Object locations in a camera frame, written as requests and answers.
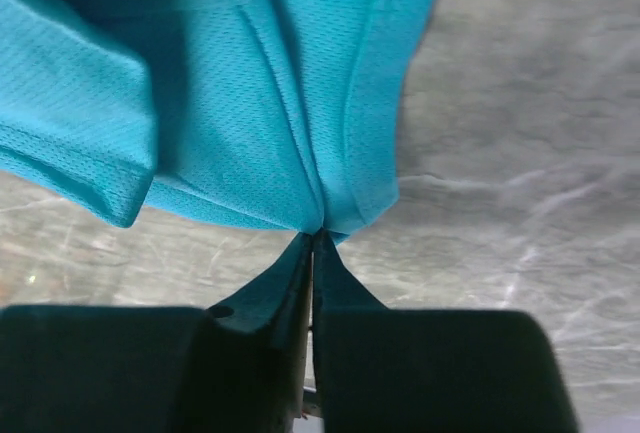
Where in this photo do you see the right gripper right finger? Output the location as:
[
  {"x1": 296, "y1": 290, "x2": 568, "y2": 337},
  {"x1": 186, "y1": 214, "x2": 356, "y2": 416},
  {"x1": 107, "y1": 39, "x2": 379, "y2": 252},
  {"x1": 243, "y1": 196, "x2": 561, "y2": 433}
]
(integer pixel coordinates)
[{"x1": 313, "y1": 229, "x2": 386, "y2": 311}]

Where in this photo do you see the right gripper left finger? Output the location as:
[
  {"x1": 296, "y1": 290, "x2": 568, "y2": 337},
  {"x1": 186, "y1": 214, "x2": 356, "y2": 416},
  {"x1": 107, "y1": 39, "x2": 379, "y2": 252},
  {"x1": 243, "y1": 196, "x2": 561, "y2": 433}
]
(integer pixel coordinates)
[{"x1": 208, "y1": 233, "x2": 313, "y2": 349}]

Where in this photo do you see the teal t shirt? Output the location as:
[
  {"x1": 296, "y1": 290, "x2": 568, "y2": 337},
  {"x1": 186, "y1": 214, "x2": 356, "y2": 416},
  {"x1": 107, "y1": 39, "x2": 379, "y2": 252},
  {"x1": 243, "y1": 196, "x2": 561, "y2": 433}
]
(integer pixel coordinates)
[{"x1": 1, "y1": 0, "x2": 435, "y2": 238}]

